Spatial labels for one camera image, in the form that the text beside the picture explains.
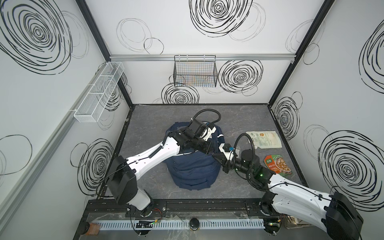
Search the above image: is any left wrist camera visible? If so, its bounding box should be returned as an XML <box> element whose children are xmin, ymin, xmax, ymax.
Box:
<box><xmin>202</xmin><ymin>127</ymin><xmax>216</xmax><ymax>141</ymax></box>

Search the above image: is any black round knob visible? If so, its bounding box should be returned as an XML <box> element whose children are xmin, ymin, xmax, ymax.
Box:
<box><xmin>189</xmin><ymin>218</ymin><xmax>200</xmax><ymax>231</ymax></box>

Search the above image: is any navy blue student backpack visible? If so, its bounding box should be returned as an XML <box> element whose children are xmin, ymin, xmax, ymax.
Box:
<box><xmin>163</xmin><ymin>120</ymin><xmax>225</xmax><ymax>191</ymax></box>

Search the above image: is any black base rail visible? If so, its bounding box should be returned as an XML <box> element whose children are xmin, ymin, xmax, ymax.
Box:
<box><xmin>83</xmin><ymin>198</ymin><xmax>283</xmax><ymax>219</ymax></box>

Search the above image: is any black wire basket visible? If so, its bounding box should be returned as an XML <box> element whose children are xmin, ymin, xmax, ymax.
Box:
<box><xmin>173</xmin><ymin>55</ymin><xmax>219</xmax><ymax>88</ymax></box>

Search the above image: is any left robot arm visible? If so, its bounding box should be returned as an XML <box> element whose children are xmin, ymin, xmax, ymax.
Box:
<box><xmin>105</xmin><ymin>119</ymin><xmax>217</xmax><ymax>217</ymax></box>

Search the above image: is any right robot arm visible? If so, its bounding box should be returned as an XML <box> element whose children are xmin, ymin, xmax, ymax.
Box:
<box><xmin>213</xmin><ymin>147</ymin><xmax>364</xmax><ymax>240</ymax></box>

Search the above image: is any white refill pouch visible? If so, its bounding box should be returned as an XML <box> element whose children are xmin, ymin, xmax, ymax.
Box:
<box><xmin>247</xmin><ymin>131</ymin><xmax>282</xmax><ymax>149</ymax></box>

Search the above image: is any green snack packet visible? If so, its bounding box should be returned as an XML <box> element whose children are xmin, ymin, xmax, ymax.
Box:
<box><xmin>264</xmin><ymin>155</ymin><xmax>292</xmax><ymax>177</ymax></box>

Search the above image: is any clear plastic stationery case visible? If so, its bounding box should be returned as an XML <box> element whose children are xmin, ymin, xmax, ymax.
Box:
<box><xmin>234</xmin><ymin>146</ymin><xmax>241</xmax><ymax>156</ymax></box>

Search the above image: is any white slotted cable duct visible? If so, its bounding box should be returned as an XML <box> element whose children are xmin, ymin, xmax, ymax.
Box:
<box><xmin>93</xmin><ymin>219</ymin><xmax>265</xmax><ymax>231</ymax></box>

